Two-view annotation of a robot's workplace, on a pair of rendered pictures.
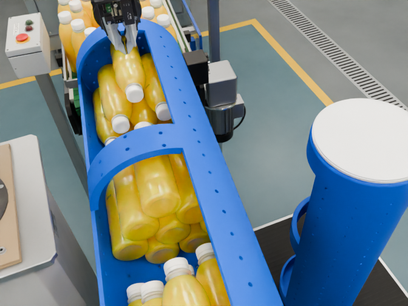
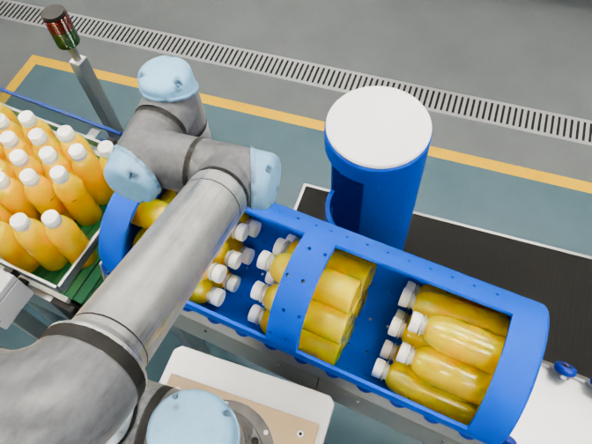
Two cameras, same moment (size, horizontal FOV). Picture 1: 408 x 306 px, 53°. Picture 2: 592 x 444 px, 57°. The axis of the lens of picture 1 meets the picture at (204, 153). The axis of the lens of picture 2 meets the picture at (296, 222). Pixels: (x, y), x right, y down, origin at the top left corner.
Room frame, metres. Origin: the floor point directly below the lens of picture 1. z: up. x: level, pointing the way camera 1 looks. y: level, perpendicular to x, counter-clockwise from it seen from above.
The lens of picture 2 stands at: (0.22, 0.44, 2.16)
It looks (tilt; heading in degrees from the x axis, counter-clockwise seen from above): 60 degrees down; 312
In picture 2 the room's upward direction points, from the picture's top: 6 degrees counter-clockwise
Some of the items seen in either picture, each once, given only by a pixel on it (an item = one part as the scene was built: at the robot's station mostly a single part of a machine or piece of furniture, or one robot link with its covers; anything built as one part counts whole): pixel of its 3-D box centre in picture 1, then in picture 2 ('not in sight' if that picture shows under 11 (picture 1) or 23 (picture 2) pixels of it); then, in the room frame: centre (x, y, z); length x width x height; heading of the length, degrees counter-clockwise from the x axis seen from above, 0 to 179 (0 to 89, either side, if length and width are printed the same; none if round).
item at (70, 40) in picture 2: not in sight; (64, 34); (1.46, -0.07, 1.18); 0.06 x 0.06 x 0.05
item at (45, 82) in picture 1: (77, 159); (74, 356); (1.15, 0.52, 0.50); 0.04 x 0.04 x 1.00; 12
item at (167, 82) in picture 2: not in sight; (172, 100); (0.71, 0.14, 1.59); 0.09 x 0.08 x 0.11; 111
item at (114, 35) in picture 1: (115, 39); not in sight; (0.70, 0.15, 1.32); 0.06 x 0.03 x 0.09; 12
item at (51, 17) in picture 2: not in sight; (65, 36); (1.46, -0.07, 1.18); 0.06 x 0.06 x 0.16
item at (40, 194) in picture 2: not in sight; (48, 199); (1.25, 0.27, 1.00); 0.07 x 0.07 x 0.19
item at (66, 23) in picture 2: not in sight; (57, 20); (1.46, -0.07, 1.23); 0.06 x 0.06 x 0.04
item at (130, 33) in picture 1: (131, 36); not in sight; (0.71, 0.12, 1.32); 0.06 x 0.03 x 0.09; 12
